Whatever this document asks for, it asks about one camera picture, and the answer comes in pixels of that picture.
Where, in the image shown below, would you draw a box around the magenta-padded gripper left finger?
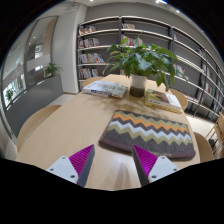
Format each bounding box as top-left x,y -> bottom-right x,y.
45,143 -> 96,188

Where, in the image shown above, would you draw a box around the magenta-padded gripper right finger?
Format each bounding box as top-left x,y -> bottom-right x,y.
130,143 -> 181,187

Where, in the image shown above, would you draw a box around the zigzag striped grey-backed towel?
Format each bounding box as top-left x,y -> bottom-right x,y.
98,109 -> 197,160

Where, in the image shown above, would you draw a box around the light wooden slatted chair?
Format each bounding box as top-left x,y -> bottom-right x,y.
204,111 -> 224,159

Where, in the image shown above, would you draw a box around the yellow-edged book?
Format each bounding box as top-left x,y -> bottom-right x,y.
144,88 -> 184,114

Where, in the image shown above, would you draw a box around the white and blue book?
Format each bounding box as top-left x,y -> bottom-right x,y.
81,79 -> 129,100

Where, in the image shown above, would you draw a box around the small green background plant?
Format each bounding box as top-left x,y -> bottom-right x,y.
4,87 -> 16,103
44,62 -> 62,78

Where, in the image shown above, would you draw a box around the green potted plant, white pot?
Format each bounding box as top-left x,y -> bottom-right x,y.
102,34 -> 188,98

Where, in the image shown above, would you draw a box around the grey shelf unit with books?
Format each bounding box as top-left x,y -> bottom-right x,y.
76,14 -> 224,121

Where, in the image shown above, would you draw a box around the round ceiling lights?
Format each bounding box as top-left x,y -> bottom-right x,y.
154,0 -> 206,34

